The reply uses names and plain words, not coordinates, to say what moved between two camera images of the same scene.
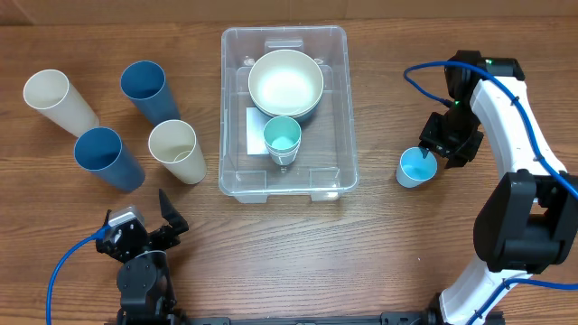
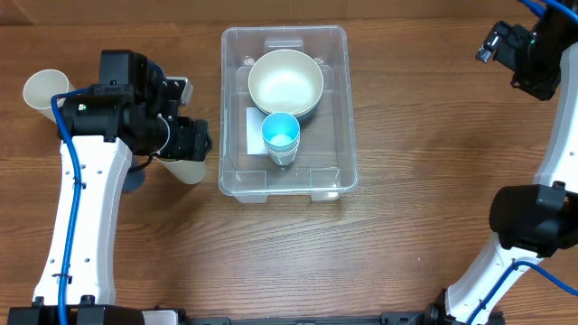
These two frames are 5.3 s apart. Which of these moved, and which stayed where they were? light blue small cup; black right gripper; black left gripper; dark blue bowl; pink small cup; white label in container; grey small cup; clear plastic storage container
Moved: dark blue bowl; black right gripper; light blue small cup; black left gripper
Stayed: clear plastic storage container; white label in container; grey small cup; pink small cup
